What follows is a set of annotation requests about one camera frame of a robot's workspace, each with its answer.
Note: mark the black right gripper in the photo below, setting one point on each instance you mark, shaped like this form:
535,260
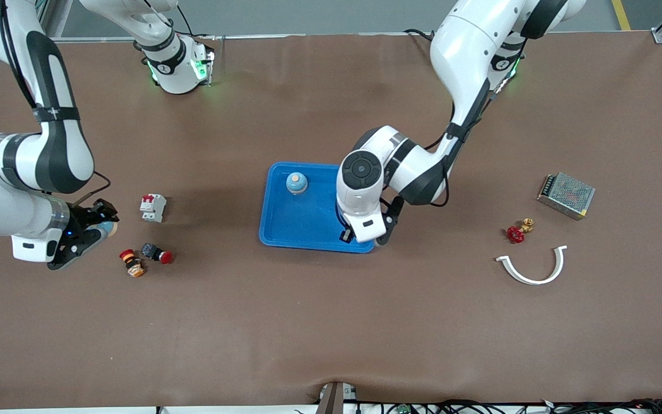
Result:
83,217

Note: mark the light blue call bell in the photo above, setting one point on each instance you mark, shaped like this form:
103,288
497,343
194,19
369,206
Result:
296,184
108,229

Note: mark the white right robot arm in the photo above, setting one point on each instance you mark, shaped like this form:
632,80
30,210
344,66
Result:
3,210

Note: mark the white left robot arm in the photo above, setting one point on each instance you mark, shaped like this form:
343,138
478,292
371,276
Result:
469,52

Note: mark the blue plastic tray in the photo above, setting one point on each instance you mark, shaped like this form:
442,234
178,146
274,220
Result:
302,218

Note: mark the red pushbutton with grey body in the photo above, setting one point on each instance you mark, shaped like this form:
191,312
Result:
150,250

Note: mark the red yellow emergency stop button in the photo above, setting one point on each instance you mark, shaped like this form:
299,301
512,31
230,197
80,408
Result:
133,264

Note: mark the brown table mat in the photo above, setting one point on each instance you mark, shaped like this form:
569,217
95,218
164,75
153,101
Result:
331,322

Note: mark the white curved plastic clip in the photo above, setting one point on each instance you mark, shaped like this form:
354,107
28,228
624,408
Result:
532,282

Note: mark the metal mesh power supply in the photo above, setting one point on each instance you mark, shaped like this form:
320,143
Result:
566,195

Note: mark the white circuit breaker red switch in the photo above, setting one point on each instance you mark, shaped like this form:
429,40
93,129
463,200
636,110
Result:
153,208

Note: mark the black left camera bracket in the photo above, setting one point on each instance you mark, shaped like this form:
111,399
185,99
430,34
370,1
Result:
394,213

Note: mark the black camera bracket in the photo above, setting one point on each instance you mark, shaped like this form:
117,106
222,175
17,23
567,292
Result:
394,213
72,253

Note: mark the black right camera bracket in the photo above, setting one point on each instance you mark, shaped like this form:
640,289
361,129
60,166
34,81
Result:
72,253

